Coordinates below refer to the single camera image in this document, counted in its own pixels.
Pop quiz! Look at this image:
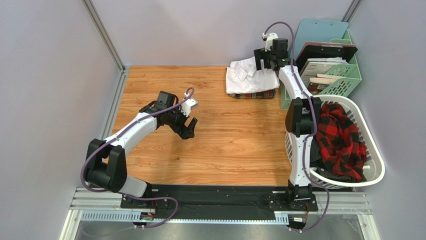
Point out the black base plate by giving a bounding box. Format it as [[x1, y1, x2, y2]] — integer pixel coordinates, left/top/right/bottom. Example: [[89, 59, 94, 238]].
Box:
[[120, 184, 318, 221]]

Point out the white slotted cable duct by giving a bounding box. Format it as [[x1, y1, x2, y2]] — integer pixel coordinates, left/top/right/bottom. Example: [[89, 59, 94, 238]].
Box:
[[79, 210, 290, 226]]

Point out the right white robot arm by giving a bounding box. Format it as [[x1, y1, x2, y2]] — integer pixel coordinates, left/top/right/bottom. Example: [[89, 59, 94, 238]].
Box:
[[253, 34, 321, 210]]

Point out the red black plaid shirt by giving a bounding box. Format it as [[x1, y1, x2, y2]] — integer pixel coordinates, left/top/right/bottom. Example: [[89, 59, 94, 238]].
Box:
[[315, 103, 367, 183]]

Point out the white booklet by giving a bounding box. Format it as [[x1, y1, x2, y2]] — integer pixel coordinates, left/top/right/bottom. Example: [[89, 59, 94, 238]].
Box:
[[299, 57, 348, 87]]

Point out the folded plaid shirt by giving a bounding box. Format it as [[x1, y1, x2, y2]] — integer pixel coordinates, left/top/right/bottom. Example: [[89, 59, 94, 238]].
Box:
[[228, 89, 277, 99]]

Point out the blue clipboard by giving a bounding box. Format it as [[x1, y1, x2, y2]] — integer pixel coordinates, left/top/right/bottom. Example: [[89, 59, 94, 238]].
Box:
[[294, 18, 349, 58]]

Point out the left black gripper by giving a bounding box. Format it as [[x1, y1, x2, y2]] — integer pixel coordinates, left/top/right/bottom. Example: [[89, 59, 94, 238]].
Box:
[[166, 102, 197, 140]]

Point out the dark red book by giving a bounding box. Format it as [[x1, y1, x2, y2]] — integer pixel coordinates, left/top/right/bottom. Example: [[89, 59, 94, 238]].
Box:
[[307, 74, 343, 95]]

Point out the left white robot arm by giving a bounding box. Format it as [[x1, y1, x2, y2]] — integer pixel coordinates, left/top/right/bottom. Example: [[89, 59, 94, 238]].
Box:
[[80, 87, 198, 198]]

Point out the white long sleeve shirt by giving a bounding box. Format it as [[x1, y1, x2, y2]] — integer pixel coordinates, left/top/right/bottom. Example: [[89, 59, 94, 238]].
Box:
[[225, 57, 280, 94]]

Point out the white laundry basket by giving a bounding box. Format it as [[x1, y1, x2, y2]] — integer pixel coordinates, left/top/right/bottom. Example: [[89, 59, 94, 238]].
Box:
[[285, 94, 385, 189]]

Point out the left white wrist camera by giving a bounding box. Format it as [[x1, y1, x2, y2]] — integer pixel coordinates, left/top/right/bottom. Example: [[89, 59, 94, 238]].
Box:
[[180, 98, 199, 117]]

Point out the black clipboard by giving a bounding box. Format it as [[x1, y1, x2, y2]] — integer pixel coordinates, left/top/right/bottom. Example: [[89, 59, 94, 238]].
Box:
[[296, 41, 358, 71]]

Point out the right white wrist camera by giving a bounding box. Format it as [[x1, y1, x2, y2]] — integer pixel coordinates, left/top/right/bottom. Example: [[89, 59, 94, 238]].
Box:
[[261, 32, 278, 52]]

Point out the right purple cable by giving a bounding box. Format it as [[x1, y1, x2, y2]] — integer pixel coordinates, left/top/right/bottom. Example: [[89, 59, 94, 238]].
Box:
[[262, 21, 331, 233]]

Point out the green desk organizer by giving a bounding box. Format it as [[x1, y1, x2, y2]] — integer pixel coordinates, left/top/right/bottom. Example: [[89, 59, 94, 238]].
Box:
[[279, 29, 363, 111]]

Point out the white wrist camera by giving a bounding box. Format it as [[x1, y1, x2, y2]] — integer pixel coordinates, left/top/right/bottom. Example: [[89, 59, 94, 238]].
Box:
[[180, 98, 199, 117], [261, 32, 278, 52]]

